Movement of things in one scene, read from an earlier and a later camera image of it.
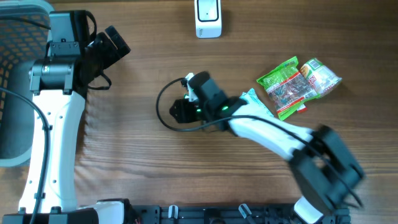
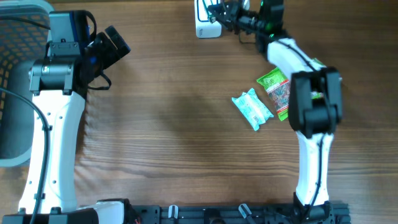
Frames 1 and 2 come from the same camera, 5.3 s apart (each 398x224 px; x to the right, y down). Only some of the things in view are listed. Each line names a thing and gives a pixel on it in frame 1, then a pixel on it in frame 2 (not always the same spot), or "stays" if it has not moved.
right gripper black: x=185 y=114 → x=231 y=20
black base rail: x=231 y=214 stays
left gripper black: x=104 y=40 stays
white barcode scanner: x=208 y=18 stays
